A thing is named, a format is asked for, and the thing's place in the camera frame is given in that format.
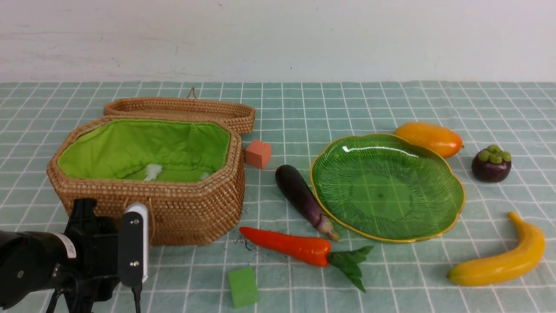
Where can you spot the orange plastic carrot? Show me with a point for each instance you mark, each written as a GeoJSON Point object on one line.
{"type": "Point", "coordinates": [312, 251]}

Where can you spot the woven wicker basket green lining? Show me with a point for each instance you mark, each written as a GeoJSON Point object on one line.
{"type": "Point", "coordinates": [189, 174]}

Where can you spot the yellow plastic banana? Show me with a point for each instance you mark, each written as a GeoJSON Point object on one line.
{"type": "Point", "coordinates": [507, 266]}

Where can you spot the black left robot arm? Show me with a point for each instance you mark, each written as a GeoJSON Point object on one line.
{"type": "Point", "coordinates": [25, 264]}

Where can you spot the green foam cube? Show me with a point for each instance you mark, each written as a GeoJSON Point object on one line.
{"type": "Point", "coordinates": [243, 287]}

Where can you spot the green glass leaf plate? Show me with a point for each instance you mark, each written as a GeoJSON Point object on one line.
{"type": "Point", "coordinates": [384, 188]}

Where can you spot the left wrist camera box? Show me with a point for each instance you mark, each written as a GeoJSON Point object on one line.
{"type": "Point", "coordinates": [133, 244]}

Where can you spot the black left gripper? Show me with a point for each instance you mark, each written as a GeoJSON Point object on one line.
{"type": "Point", "coordinates": [84, 260]}

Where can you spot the orange yellow plastic mango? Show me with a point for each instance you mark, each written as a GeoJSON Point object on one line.
{"type": "Point", "coordinates": [439, 139]}

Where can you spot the orange foam cube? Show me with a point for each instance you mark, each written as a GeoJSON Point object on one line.
{"type": "Point", "coordinates": [258, 154]}

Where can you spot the purple plastic eggplant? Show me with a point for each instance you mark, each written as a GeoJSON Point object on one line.
{"type": "Point", "coordinates": [295, 189]}

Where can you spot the dark purple plastic mangosteen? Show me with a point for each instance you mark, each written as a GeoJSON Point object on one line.
{"type": "Point", "coordinates": [491, 164]}

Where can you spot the woven wicker basket lid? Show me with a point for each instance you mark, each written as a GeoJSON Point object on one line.
{"type": "Point", "coordinates": [237, 116]}

